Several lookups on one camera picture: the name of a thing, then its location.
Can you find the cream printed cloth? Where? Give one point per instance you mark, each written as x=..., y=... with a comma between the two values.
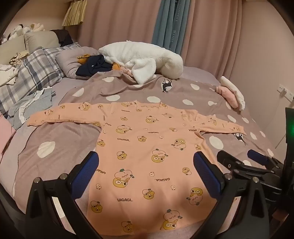
x=19, y=57

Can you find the blue curtain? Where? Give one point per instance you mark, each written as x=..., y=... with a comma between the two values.
x=171, y=25

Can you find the peach pink cloth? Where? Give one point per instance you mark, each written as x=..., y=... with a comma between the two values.
x=125, y=70

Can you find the pink printed pajama top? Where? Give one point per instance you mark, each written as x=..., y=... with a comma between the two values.
x=142, y=160

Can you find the beige headboard cushion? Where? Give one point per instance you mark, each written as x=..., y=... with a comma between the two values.
x=41, y=40
x=11, y=48

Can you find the dark brown cloth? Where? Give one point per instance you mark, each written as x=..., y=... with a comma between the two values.
x=65, y=36

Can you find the black and white stuffed toy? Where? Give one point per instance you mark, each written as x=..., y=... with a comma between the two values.
x=15, y=31

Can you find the grey-blue clothes pile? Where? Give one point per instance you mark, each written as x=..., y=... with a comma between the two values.
x=39, y=101

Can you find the mustard yellow cloth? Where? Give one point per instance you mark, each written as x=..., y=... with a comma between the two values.
x=83, y=58

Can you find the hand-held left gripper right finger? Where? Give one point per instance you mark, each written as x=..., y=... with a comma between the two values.
x=206, y=177

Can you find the mauve white-spotted duvet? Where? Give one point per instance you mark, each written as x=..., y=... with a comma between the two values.
x=69, y=142

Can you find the plaid pillow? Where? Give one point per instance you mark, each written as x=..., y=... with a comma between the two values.
x=34, y=69

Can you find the grey pillow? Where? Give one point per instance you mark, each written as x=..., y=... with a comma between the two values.
x=69, y=59

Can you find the white plush toy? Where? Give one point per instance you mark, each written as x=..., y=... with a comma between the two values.
x=142, y=55

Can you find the white wall socket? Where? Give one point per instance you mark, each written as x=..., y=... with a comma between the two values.
x=286, y=90

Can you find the folded pink cloth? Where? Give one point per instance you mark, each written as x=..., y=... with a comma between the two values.
x=227, y=96

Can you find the lilac bed sheet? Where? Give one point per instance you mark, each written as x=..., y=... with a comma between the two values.
x=197, y=73

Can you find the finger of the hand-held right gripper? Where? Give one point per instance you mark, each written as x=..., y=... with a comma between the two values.
x=228, y=162
x=258, y=157

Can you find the folded white cloth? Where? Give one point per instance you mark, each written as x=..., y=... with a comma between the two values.
x=230, y=83

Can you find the navy blue cloth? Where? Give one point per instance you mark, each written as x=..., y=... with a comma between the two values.
x=91, y=65

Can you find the pink curtain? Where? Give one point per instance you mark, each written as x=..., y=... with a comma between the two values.
x=211, y=29
x=114, y=23

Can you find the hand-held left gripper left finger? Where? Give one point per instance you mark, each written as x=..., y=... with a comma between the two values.
x=88, y=174

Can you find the orange cloth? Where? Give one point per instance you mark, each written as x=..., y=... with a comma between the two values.
x=116, y=66

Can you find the white clothes pile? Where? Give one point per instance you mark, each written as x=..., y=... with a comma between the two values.
x=9, y=73

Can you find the light pink cloth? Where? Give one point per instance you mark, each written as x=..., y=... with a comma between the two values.
x=5, y=135

